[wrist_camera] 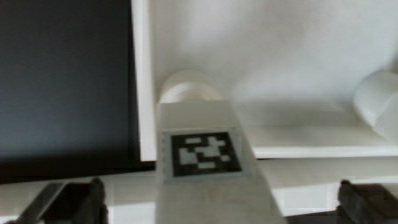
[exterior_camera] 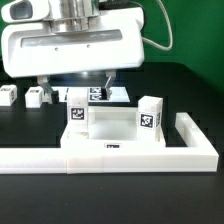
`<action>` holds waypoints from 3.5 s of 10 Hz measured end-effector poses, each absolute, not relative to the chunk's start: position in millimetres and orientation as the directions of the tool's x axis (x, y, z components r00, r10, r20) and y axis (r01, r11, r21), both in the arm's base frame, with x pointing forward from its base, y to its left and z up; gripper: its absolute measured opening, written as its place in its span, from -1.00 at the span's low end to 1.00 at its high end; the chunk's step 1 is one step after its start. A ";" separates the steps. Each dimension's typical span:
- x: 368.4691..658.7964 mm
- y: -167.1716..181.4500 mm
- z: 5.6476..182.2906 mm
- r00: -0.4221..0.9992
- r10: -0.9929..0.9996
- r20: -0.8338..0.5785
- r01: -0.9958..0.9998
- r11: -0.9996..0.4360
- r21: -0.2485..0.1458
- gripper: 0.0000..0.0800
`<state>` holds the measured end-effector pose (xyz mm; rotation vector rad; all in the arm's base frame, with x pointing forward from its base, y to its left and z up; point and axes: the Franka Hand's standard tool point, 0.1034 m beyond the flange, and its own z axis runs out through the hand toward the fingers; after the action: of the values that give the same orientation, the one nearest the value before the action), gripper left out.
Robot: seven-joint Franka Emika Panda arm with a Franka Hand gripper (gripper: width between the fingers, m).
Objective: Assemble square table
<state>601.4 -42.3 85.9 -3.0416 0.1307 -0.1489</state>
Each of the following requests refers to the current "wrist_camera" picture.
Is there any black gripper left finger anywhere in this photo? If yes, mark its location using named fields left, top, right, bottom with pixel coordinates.
left=4, top=178, right=108, bottom=224

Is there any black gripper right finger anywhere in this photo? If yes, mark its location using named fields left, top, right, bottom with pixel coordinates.
left=338, top=180, right=398, bottom=224

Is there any white square tabletop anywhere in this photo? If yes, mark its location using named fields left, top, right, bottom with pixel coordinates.
left=130, top=0, right=398, bottom=159

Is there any white L-shaped obstacle fence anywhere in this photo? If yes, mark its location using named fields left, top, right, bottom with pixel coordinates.
left=0, top=157, right=398, bottom=224

